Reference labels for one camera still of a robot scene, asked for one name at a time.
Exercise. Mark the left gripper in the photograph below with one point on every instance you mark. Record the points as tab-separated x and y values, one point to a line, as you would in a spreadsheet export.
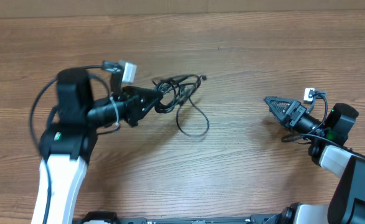
135	110

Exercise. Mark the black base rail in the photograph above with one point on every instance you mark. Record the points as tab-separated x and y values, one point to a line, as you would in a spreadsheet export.
112	217

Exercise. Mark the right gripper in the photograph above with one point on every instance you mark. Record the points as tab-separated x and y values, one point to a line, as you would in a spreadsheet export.
295	111

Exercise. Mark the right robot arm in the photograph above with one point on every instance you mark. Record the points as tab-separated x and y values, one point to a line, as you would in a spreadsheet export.
326	139

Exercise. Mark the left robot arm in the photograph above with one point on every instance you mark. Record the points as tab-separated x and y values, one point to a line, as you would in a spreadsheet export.
71	134

